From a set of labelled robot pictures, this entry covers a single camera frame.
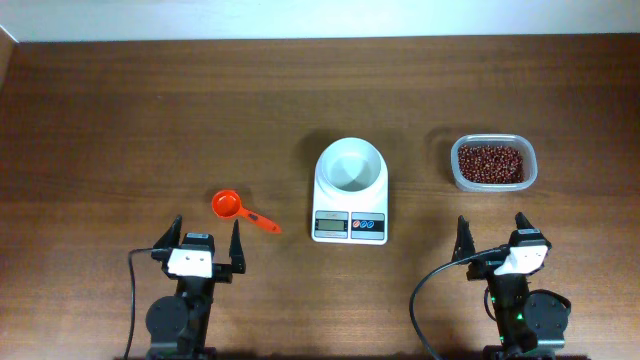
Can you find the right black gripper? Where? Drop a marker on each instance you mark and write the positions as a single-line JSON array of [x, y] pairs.
[[482, 269]]

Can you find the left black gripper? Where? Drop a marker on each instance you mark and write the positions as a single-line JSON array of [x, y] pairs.
[[223, 272]]

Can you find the orange measuring scoop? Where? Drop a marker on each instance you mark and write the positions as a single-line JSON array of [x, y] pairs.
[[227, 204]]

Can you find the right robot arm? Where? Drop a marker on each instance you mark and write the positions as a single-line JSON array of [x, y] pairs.
[[530, 323]]

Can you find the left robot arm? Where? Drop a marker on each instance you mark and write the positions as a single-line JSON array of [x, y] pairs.
[[178, 323]]

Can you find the white digital kitchen scale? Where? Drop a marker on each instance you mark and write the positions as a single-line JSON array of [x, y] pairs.
[[357, 218]]

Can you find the red beans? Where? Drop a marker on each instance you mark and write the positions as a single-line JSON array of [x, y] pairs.
[[488, 164]]

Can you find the clear plastic container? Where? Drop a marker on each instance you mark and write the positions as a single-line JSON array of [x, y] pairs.
[[511, 140]]

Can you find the white round bowl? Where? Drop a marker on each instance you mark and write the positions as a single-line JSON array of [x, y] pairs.
[[351, 165]]

